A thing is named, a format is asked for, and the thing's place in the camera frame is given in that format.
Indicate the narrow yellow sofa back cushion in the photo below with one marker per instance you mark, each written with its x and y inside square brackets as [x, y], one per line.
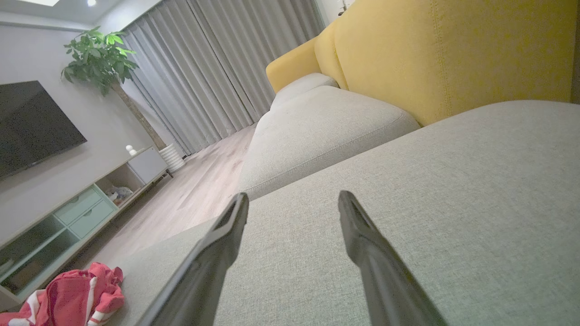
[327, 54]

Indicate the grey pleated curtain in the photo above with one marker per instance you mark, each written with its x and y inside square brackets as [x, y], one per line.
[204, 68]

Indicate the small grey sofa seat cushion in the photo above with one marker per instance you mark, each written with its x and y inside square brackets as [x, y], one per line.
[303, 83]

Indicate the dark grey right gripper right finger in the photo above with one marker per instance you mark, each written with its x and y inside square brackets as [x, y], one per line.
[380, 276]

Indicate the black flat television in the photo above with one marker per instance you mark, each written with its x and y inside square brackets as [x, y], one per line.
[31, 127]

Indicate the soft toy in cabinet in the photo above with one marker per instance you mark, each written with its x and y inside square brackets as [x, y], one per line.
[118, 194]

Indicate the white and green TV cabinet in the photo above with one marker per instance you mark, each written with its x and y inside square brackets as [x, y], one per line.
[86, 213]

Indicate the red jersey with white stripes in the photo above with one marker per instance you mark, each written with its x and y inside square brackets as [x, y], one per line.
[68, 299]

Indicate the large yellow sofa back cushion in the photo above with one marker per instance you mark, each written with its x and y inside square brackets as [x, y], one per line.
[453, 45]

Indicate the small white figurine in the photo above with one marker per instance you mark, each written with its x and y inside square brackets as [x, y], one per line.
[130, 150]

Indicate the yellow sofa armrest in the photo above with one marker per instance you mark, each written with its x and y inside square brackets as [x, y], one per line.
[290, 63]

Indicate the white ribbed plant pot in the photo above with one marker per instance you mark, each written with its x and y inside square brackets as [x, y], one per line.
[173, 158]

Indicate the green leafy indoor tree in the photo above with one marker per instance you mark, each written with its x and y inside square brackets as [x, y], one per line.
[97, 59]

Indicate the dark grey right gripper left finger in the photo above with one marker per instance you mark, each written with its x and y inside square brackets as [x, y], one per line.
[204, 271]

